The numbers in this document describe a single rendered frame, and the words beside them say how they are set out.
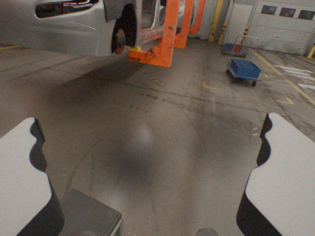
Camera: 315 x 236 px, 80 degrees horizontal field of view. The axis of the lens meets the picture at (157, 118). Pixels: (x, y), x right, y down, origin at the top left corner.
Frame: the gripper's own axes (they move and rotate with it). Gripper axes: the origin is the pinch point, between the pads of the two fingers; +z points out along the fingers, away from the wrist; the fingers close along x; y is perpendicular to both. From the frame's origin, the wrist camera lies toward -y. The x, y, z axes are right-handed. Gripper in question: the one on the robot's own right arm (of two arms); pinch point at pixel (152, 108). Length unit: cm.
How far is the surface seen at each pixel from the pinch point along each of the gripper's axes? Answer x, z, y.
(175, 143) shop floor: 20, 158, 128
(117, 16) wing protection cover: -41, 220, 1
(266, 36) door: 600, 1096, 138
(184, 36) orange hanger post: 67, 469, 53
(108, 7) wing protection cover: -48, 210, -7
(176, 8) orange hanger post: 27, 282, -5
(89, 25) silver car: -65, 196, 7
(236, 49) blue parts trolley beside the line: 317, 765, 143
